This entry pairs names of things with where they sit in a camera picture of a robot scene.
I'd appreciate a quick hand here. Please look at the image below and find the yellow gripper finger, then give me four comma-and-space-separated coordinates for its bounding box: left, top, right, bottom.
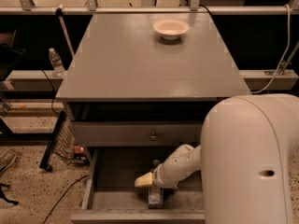
135, 172, 153, 188

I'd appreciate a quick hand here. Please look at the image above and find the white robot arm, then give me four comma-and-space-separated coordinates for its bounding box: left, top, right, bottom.
135, 94, 299, 224

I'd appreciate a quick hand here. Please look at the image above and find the open grey middle drawer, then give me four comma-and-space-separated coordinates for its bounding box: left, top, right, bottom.
70, 147, 205, 224

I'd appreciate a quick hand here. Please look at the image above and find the round metal drawer knob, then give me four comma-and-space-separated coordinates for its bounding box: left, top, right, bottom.
149, 133, 158, 141

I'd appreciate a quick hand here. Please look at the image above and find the closed grey top drawer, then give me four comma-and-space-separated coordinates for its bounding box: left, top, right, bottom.
70, 121, 202, 147

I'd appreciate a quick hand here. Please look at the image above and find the grey drawer cabinet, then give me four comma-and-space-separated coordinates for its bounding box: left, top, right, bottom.
55, 12, 252, 224

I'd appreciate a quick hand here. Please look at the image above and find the clear water bottle on ledge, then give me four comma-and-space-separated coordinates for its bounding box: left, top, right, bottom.
49, 48, 65, 77

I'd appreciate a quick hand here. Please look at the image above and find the orange can on floor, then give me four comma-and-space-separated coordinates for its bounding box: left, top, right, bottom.
73, 146, 86, 160

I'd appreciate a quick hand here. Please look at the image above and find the white paper bowl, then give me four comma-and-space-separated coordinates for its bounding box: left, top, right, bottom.
153, 19, 190, 40

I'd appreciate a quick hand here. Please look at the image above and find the wooden stick with black tape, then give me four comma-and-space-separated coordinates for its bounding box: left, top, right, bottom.
55, 4, 75, 58

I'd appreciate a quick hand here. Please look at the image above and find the black floor cable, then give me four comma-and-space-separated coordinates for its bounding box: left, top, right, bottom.
41, 175, 90, 224

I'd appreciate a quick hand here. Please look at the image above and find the black wire mesh rack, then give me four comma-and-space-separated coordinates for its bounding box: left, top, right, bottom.
39, 111, 89, 172

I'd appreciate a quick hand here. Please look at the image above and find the black strap on floor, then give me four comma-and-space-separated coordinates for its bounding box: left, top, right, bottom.
0, 182, 20, 207

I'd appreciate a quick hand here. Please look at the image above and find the metal railing frame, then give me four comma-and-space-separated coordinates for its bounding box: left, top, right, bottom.
0, 0, 299, 17

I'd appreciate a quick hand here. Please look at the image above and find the white hanging cable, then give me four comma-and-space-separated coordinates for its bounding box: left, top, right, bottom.
250, 3, 292, 95

